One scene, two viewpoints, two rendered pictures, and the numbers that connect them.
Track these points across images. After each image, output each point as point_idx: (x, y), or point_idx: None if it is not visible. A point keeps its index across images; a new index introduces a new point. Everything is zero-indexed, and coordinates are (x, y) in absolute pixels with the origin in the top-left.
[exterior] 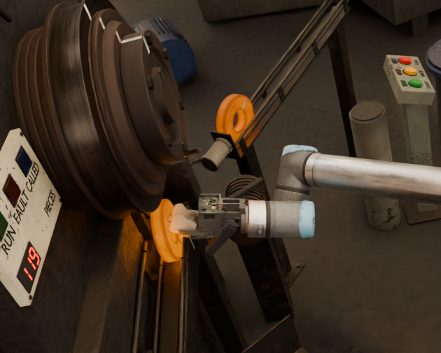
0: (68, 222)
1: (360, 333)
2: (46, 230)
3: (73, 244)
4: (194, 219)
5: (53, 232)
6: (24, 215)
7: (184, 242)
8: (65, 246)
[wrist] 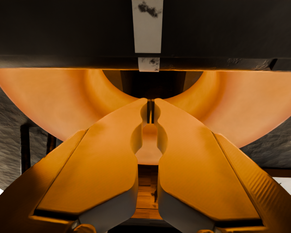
0: (256, 151)
1: None
2: None
3: (281, 140)
4: (103, 224)
5: (281, 162)
6: None
7: (232, 70)
8: (290, 149)
